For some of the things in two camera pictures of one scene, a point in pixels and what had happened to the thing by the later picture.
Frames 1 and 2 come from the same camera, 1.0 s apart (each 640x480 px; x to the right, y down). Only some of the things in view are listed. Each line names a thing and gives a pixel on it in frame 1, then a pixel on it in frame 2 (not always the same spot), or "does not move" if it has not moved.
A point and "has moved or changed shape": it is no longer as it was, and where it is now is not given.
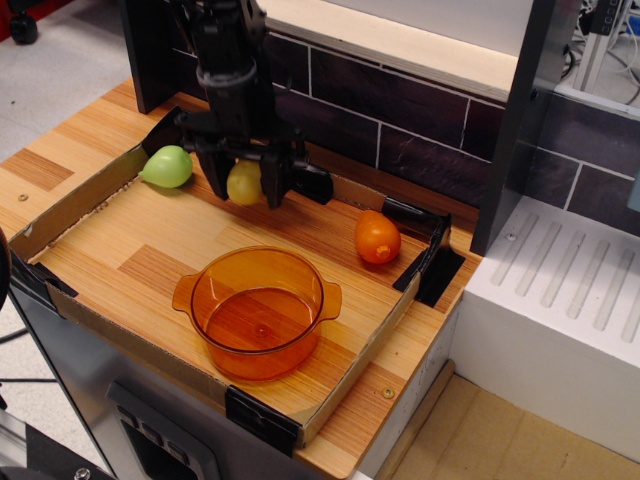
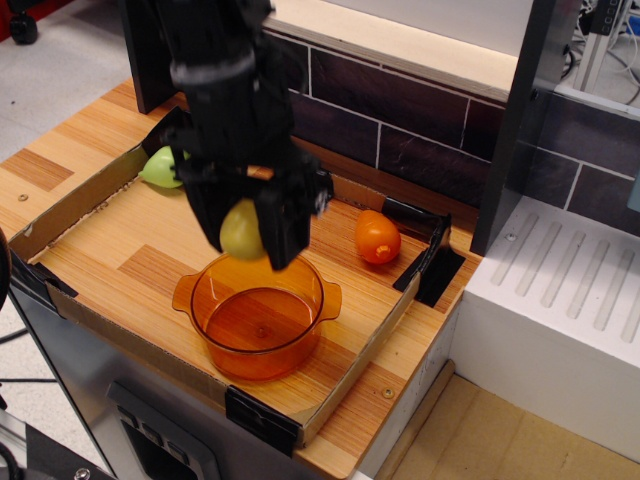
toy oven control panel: x=159 y=434 does not move
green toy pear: x=170 y=167 does not move
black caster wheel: x=23 y=29 does not move
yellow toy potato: x=244 y=184 has moved or changed shape
